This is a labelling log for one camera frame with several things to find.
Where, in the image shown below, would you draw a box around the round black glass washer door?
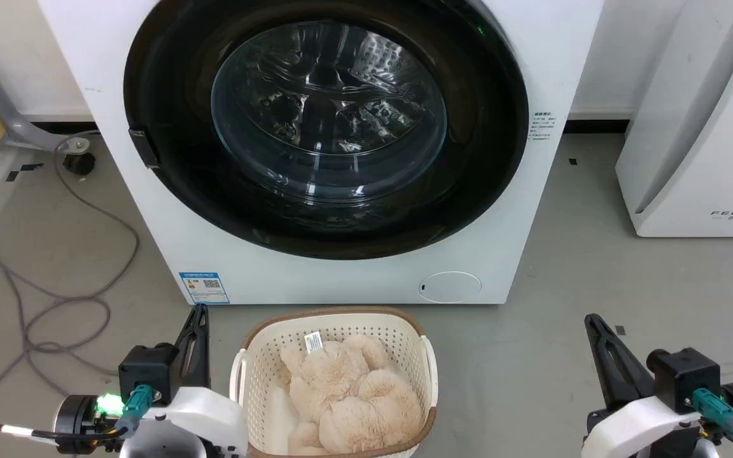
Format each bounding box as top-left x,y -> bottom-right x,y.
123,0 -> 530,260

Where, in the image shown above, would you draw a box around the white air purifier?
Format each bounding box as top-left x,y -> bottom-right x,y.
615,0 -> 733,238

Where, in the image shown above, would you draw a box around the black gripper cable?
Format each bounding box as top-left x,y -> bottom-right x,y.
690,388 -> 733,458
0,384 -> 155,447

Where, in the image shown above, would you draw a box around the grey metal stand leg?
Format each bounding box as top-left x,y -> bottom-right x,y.
0,65 -> 90,153

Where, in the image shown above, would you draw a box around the white front-load washing machine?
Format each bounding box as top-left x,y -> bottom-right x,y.
37,0 -> 606,305

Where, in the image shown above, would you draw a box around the cream perforated laundry basket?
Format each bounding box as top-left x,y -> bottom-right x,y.
230,307 -> 438,458

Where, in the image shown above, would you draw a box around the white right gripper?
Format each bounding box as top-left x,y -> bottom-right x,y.
582,313 -> 703,458

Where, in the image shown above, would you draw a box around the small printed warning label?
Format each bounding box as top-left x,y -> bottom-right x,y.
531,111 -> 557,144

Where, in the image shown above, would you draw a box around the beige plush teddy bear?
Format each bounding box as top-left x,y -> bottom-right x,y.
279,335 -> 424,456

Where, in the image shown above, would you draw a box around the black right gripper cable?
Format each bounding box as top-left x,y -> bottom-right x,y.
690,388 -> 733,458

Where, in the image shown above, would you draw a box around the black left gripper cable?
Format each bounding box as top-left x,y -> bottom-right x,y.
0,384 -> 155,447

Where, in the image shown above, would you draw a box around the grey floor cable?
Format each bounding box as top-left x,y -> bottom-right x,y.
0,130 -> 141,434

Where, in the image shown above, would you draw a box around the round white filter cover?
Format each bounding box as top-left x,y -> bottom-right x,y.
419,272 -> 482,303

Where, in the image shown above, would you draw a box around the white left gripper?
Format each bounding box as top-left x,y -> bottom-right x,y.
120,303 -> 249,458

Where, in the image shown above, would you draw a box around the black caster wheel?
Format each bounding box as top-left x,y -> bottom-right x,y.
62,151 -> 96,177

